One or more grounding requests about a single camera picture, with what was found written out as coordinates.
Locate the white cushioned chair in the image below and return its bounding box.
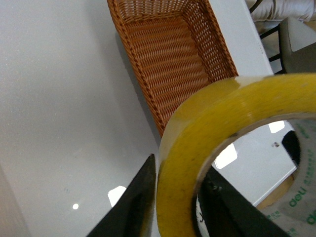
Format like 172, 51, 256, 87
246, 0, 316, 74

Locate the brown wicker basket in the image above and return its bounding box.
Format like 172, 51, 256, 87
107, 0, 237, 134

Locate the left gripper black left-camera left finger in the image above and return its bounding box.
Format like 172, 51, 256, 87
88, 154, 156, 237

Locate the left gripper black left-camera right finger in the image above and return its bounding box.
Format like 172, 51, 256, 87
195, 130, 302, 237

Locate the yellow tape roll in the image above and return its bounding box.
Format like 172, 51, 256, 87
156, 73, 316, 237

